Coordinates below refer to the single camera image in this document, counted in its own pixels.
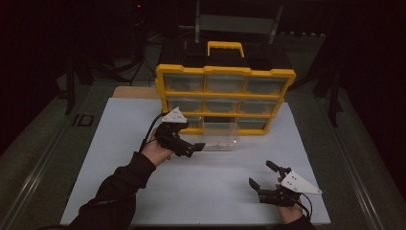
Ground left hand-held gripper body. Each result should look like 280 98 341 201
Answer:
155 106 195 158

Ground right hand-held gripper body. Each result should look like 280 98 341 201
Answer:
258 167 323 207

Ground clear plastic drawer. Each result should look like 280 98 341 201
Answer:
199 121 240 152

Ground yellow black drawer organizer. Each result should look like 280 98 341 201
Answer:
155 40 297 136

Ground person's left hand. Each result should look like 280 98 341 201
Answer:
141 128 175 168

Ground person's right hand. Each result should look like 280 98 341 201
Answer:
277 205 305 224

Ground wooden board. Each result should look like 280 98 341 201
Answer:
112 85 161 100

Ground black tripod stand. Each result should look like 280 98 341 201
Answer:
125 0 149 85

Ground black stand leg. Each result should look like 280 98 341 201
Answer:
314 61 345 128
64 57 94 116

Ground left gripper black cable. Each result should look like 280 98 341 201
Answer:
138 112 168 153

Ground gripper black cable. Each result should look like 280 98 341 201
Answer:
138 112 168 153
296 193 313 220

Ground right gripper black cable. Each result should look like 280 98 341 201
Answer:
296 193 313 220

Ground grey metal frame stand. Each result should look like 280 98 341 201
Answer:
193 0 285 45

